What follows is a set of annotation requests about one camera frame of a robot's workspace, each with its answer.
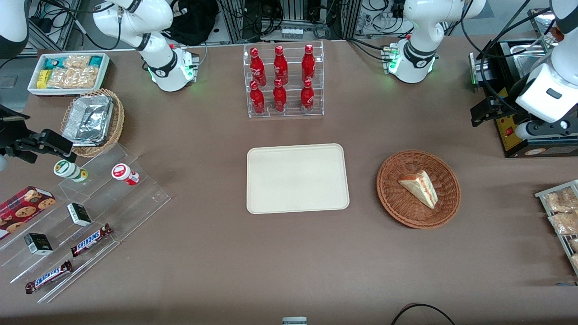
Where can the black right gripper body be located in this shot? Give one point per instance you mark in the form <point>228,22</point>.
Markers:
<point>9,135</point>

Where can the triangular sandwich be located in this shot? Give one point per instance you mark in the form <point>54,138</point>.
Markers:
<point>422,188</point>

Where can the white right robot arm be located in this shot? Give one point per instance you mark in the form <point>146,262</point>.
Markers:
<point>135,22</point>

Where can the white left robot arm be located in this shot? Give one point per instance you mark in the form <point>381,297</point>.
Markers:
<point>417,27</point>

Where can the small light wicker basket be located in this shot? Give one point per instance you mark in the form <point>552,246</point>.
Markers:
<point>118,122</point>

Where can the large brown wicker basket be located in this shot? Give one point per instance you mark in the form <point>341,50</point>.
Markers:
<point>406,210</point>

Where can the cream plastic tray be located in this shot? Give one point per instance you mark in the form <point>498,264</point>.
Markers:
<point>295,178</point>

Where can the green lid cup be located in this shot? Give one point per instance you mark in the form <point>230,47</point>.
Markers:
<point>67,169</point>

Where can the black yellow food warmer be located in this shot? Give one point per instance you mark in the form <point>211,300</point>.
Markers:
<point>510,142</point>

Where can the aluminium foil container stack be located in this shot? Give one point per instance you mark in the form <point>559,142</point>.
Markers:
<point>88,119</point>

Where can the white rectangular snack bin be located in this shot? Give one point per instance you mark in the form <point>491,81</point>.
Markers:
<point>67,92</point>

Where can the red cookie box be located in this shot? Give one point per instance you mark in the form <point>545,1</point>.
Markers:
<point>25,210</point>

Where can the yellow snack pack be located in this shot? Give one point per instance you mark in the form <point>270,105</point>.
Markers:
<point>43,79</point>

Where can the clear cracker pack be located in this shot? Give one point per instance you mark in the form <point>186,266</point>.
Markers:
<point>76,62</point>
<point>72,77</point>

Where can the red lid cup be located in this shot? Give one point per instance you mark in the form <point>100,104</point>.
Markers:
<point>124,174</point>

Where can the small black box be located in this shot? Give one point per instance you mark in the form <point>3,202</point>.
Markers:
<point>79,214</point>
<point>38,243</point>

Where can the teal snack pack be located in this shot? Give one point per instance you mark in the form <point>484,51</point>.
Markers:
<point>95,61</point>
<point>52,62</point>

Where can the clear acrylic stepped display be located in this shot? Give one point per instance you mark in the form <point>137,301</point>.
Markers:
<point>135,203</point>

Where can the snickers chocolate bar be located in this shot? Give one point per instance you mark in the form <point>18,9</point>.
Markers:
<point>90,240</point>
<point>48,276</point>

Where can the clear bagged pastry pack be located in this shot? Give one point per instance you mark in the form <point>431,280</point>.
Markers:
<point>564,223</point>
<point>562,201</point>

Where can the red soda bottle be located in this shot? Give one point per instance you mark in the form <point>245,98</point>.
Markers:
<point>307,97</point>
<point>280,67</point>
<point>308,64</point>
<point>279,97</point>
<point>258,67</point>
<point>257,99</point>

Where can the black bag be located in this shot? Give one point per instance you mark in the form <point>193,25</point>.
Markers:
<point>194,22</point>

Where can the clear acrylic bottle rack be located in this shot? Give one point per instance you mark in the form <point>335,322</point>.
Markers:
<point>293,115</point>

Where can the white power strip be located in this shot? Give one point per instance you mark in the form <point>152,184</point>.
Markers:
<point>291,33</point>

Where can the gray device at table edge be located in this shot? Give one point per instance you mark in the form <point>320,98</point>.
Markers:
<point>294,321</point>

